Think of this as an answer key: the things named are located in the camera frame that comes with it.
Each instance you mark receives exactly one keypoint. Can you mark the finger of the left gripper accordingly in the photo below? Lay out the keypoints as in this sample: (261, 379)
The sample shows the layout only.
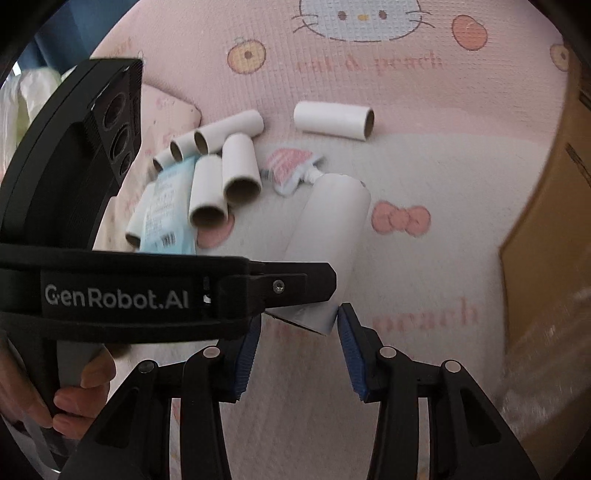
(287, 284)

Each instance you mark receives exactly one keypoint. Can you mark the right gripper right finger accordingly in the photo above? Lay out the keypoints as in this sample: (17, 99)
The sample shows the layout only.
(469, 439)

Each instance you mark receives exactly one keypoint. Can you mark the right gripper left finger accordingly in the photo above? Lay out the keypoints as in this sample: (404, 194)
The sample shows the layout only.
(130, 437)

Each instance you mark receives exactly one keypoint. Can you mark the person left hand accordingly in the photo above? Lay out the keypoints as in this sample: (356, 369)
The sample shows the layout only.
(78, 405)

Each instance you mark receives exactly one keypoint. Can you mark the cardboard tube lower left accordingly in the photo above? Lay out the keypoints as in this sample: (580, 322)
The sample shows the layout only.
(134, 227)

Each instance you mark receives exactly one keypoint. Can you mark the large white cardboard tube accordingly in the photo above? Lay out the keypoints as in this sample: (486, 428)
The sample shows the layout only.
(207, 205)

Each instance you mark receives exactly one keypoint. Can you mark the white cardboard tube angled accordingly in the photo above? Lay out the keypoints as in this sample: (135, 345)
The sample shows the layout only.
(241, 183)

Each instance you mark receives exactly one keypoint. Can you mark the pink white squeeze tube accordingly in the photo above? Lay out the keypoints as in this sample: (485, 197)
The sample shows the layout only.
(288, 168)

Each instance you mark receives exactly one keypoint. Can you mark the light blue tissue pack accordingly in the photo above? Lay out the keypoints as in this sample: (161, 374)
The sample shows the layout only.
(166, 228)

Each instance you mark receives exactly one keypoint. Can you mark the cardboard tube far left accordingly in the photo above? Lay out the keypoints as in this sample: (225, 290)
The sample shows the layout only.
(163, 160)

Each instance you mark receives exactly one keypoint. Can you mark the brown cardboard box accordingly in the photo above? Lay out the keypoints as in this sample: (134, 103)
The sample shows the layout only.
(545, 392)

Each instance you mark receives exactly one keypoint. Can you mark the pink cartoon blanket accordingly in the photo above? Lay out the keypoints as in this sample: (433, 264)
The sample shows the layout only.
(467, 97)

